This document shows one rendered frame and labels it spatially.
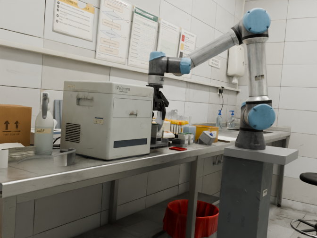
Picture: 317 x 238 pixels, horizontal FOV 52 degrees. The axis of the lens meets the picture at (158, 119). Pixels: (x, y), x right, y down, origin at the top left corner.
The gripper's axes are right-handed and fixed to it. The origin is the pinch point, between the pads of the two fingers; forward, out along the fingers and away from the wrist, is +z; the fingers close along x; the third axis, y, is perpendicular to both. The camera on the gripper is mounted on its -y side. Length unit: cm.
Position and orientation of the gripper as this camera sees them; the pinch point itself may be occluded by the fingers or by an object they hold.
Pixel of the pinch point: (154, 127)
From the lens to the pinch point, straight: 154.6
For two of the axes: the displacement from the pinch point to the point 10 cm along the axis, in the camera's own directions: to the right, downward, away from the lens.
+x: 8.3, 0.9, -5.5
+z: -0.7, 10.0, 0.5
